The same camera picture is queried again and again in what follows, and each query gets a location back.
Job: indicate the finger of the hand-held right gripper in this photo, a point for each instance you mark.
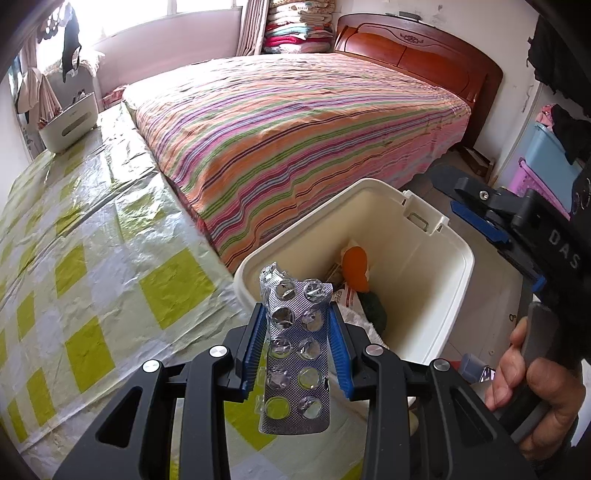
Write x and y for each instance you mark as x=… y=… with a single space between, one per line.
x=466 y=189
x=485 y=228

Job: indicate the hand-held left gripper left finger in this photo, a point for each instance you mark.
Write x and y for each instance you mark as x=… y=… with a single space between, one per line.
x=254 y=350

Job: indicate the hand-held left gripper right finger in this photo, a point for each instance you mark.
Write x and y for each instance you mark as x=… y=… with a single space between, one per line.
x=339 y=355

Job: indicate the silver blister pack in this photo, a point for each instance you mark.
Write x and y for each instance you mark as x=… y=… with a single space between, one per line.
x=291 y=350

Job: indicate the dark green fuzzy ball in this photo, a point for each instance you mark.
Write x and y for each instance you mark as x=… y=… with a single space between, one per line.
x=374 y=311

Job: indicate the red white paper packet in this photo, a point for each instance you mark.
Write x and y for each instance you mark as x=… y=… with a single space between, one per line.
x=344 y=296

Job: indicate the cream plastic bin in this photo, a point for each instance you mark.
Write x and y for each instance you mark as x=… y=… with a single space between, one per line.
x=415 y=286

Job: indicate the person's right hand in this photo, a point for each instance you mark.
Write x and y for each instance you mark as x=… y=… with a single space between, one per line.
x=554 y=415

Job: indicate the small wooden stool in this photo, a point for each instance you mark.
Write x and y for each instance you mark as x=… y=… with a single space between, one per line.
x=478 y=164

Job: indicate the pink plastic basket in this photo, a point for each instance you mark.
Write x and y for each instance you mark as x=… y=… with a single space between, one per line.
x=556 y=194

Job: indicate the blue storage box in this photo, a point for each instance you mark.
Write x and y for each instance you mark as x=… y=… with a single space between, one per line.
x=547 y=147

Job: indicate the black draped garment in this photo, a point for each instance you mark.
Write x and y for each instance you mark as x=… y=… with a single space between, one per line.
x=572 y=134

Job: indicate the red wooden headboard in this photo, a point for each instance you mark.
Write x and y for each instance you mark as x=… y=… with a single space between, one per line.
x=438 y=64

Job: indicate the striped bed sheet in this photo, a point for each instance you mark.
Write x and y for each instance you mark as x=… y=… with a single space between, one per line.
x=300 y=138

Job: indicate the small grey flat object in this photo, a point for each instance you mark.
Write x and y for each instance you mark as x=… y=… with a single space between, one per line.
x=404 y=14

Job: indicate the stack of folded blankets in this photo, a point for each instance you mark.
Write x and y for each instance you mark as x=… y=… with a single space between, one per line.
x=300 y=27

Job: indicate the white storage box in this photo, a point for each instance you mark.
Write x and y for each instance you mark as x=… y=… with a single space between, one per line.
x=69 y=124

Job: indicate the white appliance with lace cover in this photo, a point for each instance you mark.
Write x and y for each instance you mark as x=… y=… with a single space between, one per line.
x=87 y=69

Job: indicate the pink and white hanging cloths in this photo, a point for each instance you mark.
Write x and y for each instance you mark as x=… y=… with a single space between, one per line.
x=39 y=97

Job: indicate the black hanging garment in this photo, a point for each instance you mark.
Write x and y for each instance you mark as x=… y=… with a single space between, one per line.
x=71 y=41

